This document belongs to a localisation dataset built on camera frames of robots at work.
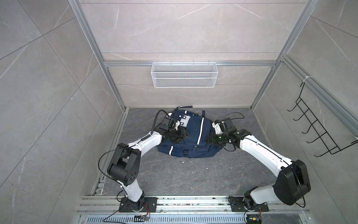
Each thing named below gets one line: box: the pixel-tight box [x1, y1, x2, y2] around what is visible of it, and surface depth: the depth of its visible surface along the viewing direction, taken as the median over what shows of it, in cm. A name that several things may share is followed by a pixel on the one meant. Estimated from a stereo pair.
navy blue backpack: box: [157, 105, 223, 159], surface depth 89 cm
